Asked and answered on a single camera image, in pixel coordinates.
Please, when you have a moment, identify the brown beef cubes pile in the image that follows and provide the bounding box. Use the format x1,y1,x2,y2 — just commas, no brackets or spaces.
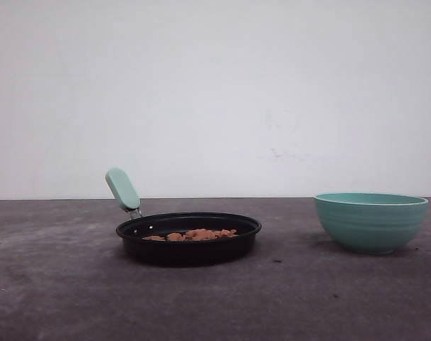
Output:
143,229,238,242

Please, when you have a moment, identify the black frying pan teal handle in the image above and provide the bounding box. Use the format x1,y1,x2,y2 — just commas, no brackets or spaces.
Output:
105,168,262,266

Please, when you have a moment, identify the teal ceramic bowl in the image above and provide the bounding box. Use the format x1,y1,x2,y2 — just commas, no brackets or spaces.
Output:
314,193,429,254

